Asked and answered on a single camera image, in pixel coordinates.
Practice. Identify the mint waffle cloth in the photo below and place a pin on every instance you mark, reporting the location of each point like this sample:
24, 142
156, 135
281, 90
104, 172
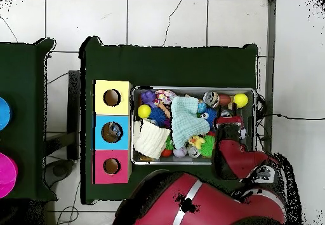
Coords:
186, 120

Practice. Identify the cream waffle cloth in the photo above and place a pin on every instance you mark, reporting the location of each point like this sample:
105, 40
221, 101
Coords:
152, 141

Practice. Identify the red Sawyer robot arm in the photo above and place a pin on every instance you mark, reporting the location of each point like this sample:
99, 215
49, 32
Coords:
215, 209

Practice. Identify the silver mesh bin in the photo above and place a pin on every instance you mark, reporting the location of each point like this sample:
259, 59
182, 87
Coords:
177, 161

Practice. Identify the wooden box with three holes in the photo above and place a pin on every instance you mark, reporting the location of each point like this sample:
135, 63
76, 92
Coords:
99, 159

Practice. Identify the blue spiky ball with eyes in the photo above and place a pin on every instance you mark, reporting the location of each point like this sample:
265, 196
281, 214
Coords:
210, 115

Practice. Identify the brown toy football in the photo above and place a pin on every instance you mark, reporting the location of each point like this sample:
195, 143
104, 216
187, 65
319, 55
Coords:
224, 99

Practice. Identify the yellow plastic ball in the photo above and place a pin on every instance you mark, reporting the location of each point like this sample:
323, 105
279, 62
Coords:
240, 100
144, 111

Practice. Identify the dark green table cloth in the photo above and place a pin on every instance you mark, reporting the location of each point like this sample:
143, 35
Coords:
165, 67
25, 70

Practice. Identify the purple plastic toy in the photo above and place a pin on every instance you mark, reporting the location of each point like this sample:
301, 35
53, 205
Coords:
148, 97

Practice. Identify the grey rounded floor base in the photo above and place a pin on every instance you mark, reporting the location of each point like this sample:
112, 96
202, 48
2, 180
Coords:
59, 170

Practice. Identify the blue round bowl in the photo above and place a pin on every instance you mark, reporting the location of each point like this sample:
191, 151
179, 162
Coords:
4, 114

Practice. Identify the magenta round bowl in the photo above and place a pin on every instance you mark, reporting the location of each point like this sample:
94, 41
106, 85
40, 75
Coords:
6, 175

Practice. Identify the grey metal post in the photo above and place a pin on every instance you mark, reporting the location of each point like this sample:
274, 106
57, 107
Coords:
270, 44

